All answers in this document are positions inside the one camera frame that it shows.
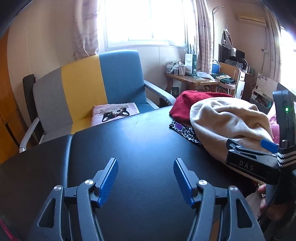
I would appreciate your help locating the white cabinet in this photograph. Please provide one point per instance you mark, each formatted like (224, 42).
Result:
(241, 85)

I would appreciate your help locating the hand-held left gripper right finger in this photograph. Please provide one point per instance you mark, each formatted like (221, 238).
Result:
(182, 183)

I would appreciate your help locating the beige knit sweater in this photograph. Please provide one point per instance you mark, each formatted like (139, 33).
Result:
(226, 120)

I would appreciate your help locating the person's right hand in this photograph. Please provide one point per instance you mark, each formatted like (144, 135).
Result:
(262, 204)

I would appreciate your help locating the clear jar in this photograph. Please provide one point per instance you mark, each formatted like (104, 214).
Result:
(182, 70)

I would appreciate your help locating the pink dog print cushion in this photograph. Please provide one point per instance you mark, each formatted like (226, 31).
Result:
(99, 120)

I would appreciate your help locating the large bright window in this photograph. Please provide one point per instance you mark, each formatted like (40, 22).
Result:
(145, 20)

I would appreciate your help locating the white air conditioner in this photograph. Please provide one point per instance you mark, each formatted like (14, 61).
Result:
(251, 20)

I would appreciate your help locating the white jar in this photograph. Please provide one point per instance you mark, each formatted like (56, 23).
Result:
(170, 69)

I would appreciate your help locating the red knit sweater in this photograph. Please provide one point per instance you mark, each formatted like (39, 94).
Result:
(185, 104)

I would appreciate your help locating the green patterned cloth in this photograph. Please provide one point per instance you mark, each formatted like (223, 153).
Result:
(223, 78)

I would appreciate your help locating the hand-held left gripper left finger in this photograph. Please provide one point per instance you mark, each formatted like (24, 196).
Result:
(108, 183)

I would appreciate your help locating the wooden side table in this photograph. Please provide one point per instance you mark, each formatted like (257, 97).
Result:
(192, 80)

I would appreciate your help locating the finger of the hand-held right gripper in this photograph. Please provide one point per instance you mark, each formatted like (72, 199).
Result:
(269, 145)
(238, 147)

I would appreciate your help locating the grey yellow blue armchair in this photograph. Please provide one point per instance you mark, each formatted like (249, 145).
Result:
(122, 76)

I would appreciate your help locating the leopard print cloth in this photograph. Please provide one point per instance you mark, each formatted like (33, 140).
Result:
(185, 131)

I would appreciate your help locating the small side window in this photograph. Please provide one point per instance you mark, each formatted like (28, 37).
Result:
(289, 58)

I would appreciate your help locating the green and white paper bag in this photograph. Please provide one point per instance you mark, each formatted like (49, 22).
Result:
(190, 63)

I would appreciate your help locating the blue plastic container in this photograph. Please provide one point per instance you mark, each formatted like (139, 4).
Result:
(215, 68)

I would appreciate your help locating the sheer curtain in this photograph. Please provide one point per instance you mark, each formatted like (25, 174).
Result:
(272, 46)

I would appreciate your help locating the pink quilted jacket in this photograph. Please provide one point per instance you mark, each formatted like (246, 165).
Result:
(275, 135)

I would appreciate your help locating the black monitor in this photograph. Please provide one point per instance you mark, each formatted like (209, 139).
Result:
(225, 55)

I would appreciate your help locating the orange wooden wardrobe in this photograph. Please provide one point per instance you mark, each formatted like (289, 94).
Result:
(7, 104)

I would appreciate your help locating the pink patterned curtain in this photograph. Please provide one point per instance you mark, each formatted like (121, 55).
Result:
(85, 34)
(204, 34)

